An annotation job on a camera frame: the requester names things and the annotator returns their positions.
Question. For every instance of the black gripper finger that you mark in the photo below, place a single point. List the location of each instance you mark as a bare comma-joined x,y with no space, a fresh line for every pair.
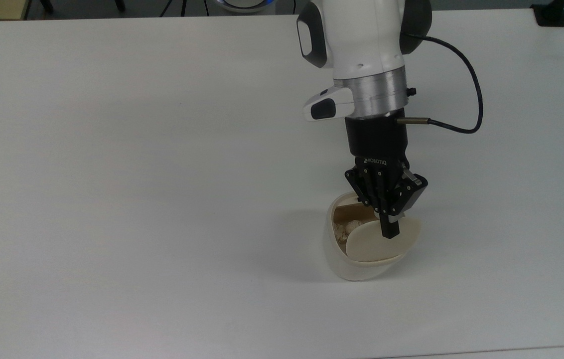
411,192
374,192

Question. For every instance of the black chair leg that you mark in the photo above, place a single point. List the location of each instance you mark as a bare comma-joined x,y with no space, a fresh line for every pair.
48,5
119,5

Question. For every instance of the round white blue-lit base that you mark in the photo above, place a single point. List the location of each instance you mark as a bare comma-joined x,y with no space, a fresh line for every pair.
242,4

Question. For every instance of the white ceramic bowl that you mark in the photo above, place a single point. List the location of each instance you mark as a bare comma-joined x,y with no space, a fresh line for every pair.
334,252

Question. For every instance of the crumpled white paper trash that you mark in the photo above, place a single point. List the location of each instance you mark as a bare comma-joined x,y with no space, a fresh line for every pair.
344,230

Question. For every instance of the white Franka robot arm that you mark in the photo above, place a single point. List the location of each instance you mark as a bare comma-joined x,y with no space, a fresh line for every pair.
361,45

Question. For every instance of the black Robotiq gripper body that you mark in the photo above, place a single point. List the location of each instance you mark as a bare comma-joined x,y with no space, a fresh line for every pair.
375,142

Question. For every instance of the black table clamp mount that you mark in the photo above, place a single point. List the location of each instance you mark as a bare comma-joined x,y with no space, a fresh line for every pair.
551,15

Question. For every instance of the black tripod legs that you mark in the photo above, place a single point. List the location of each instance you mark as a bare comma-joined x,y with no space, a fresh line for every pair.
182,6

